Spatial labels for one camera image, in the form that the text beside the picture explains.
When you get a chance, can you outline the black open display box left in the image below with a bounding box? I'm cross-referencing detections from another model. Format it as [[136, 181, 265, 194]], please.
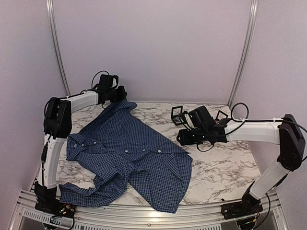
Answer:
[[171, 105, 185, 126]]

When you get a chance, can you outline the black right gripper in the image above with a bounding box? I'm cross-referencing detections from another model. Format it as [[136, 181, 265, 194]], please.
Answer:
[[176, 127, 208, 146]]

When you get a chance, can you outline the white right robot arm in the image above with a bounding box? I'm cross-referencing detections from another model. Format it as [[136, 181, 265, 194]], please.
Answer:
[[171, 106, 307, 219]]

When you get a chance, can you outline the black open display box right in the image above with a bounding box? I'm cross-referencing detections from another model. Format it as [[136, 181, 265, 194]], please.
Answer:
[[214, 110, 228, 124]]

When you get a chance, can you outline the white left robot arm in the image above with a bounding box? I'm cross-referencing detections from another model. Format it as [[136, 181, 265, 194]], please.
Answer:
[[34, 70, 127, 218]]

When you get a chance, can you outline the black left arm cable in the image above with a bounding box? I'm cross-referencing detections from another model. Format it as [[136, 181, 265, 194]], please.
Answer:
[[39, 70, 108, 187]]

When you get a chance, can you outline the black open display box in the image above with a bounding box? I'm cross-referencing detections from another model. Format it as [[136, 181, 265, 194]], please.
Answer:
[[171, 105, 185, 126], [214, 110, 228, 124]]

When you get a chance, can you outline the black wrist camera on right gripper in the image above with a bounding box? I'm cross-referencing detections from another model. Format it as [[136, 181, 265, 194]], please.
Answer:
[[179, 111, 192, 130]]

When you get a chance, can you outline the blue plaid shirt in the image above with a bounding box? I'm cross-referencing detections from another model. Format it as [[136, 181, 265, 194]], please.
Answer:
[[59, 100, 192, 213]]

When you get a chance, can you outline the aluminium front frame rail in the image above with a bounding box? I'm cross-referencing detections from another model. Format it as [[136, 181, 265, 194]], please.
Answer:
[[9, 191, 288, 230]]

